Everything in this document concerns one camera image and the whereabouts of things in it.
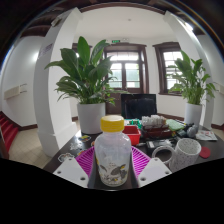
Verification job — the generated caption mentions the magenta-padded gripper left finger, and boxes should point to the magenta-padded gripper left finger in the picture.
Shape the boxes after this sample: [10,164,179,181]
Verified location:
[52,145,98,189]

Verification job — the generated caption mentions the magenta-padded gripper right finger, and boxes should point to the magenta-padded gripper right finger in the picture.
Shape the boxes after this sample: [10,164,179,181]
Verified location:
[128,145,173,190]

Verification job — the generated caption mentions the clear yellow-capped drink bottle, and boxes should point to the clear yellow-capped drink bottle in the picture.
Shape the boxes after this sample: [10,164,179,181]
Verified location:
[93,114,133,188]

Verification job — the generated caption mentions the black power adapter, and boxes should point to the black power adapter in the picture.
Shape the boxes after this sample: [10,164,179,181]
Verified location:
[145,138,174,152]

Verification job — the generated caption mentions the white speckled mug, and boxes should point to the white speckled mug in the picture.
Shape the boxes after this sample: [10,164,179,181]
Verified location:
[151,137,202,174]

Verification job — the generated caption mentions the red plastic box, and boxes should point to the red plastic box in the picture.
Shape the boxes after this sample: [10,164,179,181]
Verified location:
[122,124,142,147]

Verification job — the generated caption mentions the brown tray of white bottles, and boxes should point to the brown tray of white bottles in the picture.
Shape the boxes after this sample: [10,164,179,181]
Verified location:
[140,114,174,139]

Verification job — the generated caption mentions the green cloth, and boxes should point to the green cloth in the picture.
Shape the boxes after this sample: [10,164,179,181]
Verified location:
[165,118,185,132]

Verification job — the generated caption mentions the green box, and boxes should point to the green box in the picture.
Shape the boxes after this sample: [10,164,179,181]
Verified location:
[124,118,144,128]

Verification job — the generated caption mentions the flat round red coaster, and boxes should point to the flat round red coaster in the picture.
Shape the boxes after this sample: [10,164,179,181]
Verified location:
[198,145,212,160]

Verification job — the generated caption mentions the grey round gadget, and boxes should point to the grey round gadget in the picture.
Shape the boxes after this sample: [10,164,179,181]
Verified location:
[184,123,200,139]

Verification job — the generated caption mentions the printed paper leaflet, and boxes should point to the printed paper leaflet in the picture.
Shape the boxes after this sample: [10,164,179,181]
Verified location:
[195,129,219,142]

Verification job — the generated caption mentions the red carpeted stairs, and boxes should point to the red carpeted stairs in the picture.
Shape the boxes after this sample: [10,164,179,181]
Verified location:
[0,111,20,154]

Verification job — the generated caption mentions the slender plant in white pot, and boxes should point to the slender plant in white pot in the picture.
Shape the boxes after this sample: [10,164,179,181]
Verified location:
[168,49,218,129]

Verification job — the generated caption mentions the large plant in white pot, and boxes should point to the large plant in white pot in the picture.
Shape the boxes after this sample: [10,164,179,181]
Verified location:
[44,35,124,135]

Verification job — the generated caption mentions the dark wooden glazed double door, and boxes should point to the dark wooden glazed double door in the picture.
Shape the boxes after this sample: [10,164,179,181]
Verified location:
[103,43,150,116]

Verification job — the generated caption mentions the dark-framed window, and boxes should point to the dark-framed window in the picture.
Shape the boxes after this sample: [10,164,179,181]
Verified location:
[71,42,84,59]
[153,41,188,96]

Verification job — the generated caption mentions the white wall heater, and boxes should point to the white wall heater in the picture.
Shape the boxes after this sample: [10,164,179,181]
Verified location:
[3,83,28,100]
[214,81,224,96]

